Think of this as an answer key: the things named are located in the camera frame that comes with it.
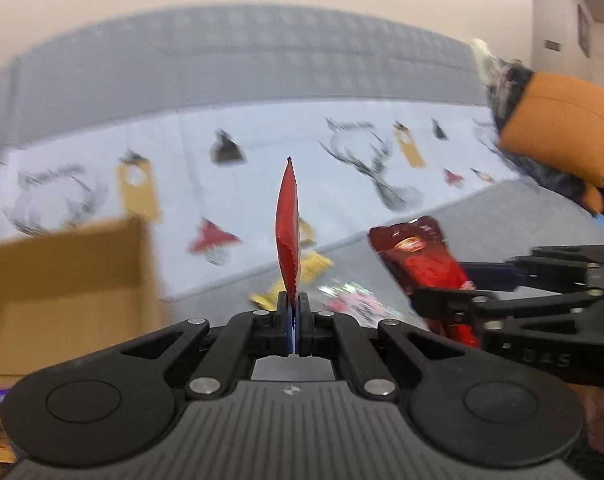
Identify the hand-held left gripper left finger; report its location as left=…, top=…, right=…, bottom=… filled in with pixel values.
left=116, top=292, right=294, bottom=401

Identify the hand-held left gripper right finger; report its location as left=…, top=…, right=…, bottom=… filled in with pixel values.
left=295, top=292, right=463, bottom=401

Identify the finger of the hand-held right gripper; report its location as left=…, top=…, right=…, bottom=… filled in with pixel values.
left=411, top=287, right=595, bottom=343
left=459, top=245, right=604, bottom=295

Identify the large dark red snack packet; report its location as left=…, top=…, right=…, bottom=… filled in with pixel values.
left=368, top=215, right=482, bottom=350

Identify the small bright red snack packet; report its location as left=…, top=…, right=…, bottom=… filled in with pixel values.
left=275, top=156, right=301, bottom=307

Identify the cardboard box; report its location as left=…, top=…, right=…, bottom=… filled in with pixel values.
left=0, top=215, right=165, bottom=466

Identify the yellow snack packet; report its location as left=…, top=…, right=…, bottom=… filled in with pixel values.
left=296, top=251, right=334, bottom=283
left=250, top=282, right=285, bottom=310

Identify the pink snack packet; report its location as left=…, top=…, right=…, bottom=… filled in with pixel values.
left=321, top=284, right=400, bottom=330

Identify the orange pillow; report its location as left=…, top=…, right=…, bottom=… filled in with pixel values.
left=496, top=72, right=604, bottom=217

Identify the white fluffy item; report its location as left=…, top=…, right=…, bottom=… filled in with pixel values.
left=468, top=37, right=498, bottom=87

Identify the grey deer print bed sheet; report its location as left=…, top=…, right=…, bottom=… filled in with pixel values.
left=0, top=2, right=604, bottom=313

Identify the framed wall picture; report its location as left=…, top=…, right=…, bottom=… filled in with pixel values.
left=576, top=3, right=592, bottom=59

